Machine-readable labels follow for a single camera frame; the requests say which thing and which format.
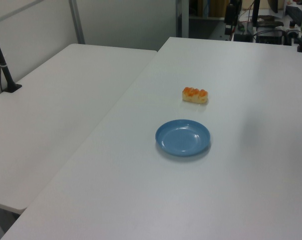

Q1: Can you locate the orange glazed bread loaf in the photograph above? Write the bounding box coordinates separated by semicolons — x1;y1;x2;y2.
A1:
182;86;209;104

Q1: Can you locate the blue round plate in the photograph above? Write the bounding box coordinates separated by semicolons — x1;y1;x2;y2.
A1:
155;119;211;157

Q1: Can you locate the small black box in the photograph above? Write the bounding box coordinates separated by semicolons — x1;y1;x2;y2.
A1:
233;32;253;43

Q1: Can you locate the black device on stand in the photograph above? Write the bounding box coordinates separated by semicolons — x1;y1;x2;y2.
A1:
224;0;242;36

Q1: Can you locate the black computer box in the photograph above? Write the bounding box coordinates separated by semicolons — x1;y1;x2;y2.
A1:
255;29;284;46

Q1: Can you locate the black monitor stand pole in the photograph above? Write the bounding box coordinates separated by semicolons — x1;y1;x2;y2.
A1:
251;0;261;27

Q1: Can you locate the grey metal partition post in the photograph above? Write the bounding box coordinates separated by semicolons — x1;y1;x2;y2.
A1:
69;0;86;46

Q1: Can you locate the black camera stand pole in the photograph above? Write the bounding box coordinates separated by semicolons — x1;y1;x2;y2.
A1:
0;19;23;94

